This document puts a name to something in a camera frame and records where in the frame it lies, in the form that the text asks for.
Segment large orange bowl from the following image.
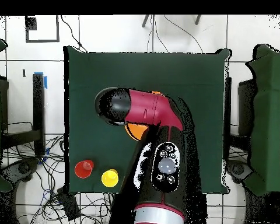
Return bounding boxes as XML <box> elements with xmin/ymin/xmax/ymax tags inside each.
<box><xmin>124</xmin><ymin>90</ymin><xmax>165</xmax><ymax>142</ymax></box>

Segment dark green tablecloth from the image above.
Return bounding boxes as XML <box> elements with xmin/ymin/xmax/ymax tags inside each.
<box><xmin>63</xmin><ymin>45</ymin><xmax>232</xmax><ymax>195</ymax></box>

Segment red orange cup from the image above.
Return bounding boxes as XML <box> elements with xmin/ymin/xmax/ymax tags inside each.
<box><xmin>74</xmin><ymin>159</ymin><xmax>95</xmax><ymax>180</ymax></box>

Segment black metal stand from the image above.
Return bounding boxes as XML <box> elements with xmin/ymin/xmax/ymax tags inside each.
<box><xmin>1</xmin><ymin>72</ymin><xmax>47</xmax><ymax>157</ymax></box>

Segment black power strip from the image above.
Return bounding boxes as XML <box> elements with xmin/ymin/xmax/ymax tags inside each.
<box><xmin>57</xmin><ymin>186</ymin><xmax>81</xmax><ymax>221</ymax></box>

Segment gray black chair base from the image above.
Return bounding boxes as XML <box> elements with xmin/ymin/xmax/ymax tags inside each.
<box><xmin>1</xmin><ymin>157</ymin><xmax>41</xmax><ymax>187</ymax></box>
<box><xmin>226</xmin><ymin>159</ymin><xmax>254</xmax><ymax>185</ymax></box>

